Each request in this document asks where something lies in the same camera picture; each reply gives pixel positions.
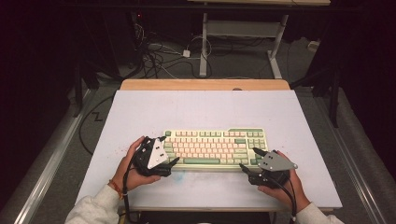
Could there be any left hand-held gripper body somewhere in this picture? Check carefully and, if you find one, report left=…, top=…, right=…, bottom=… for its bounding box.
left=132, top=135, right=173, bottom=178

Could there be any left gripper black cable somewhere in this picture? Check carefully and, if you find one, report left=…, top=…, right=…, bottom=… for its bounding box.
left=121, top=155, right=139, bottom=224

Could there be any person's right hand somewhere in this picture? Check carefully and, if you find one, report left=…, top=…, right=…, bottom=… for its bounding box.
left=257, top=150, right=312, bottom=214

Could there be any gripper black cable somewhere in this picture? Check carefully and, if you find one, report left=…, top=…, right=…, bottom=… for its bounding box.
left=270, top=176, right=298, bottom=223
left=121, top=155, right=139, bottom=224

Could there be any person's left hand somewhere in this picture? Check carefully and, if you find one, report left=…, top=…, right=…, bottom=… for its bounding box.
left=110, top=135, right=162, bottom=192

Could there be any black metal stand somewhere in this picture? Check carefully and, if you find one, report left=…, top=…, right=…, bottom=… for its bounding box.
left=73, top=62, right=101, bottom=118
left=290, top=62, right=342, bottom=129

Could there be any cream green pink keyboard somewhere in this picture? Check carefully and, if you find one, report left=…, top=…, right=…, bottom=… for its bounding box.
left=162, top=127, right=269, bottom=173

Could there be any metal floor rail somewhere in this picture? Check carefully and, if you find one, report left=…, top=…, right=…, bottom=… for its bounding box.
left=13, top=88, right=94, bottom=224
left=314, top=96, right=389, bottom=224

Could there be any black floor cable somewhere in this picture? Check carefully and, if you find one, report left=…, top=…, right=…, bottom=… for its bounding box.
left=78, top=94, right=115, bottom=157

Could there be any tangle of floor cables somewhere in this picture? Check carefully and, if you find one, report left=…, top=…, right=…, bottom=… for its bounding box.
left=134, top=22, right=213, bottom=79

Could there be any orange bead bracelet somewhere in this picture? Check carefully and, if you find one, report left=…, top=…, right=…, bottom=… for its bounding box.
left=107, top=179, right=124, bottom=200

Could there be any white metal desk frame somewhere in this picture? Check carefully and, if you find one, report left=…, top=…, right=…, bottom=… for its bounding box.
left=188, top=0, right=332, bottom=79

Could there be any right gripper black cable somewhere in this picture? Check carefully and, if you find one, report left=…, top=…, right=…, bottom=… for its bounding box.
left=270, top=176, right=298, bottom=223

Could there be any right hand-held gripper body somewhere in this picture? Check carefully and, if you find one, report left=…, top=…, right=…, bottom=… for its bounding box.
left=247, top=149, right=299, bottom=189

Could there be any white table cover board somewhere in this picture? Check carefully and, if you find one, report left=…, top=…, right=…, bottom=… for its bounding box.
left=74, top=89, right=344, bottom=209

